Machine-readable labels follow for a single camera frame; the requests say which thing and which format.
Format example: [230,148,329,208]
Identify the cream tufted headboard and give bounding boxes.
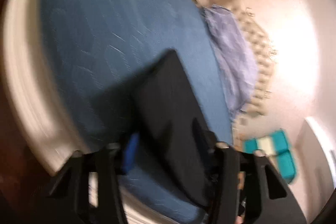
[231,4,274,117]

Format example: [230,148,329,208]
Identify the blue quilted mattress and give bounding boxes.
[41,0,232,223]

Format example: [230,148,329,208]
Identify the black pants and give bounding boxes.
[95,50,216,209]

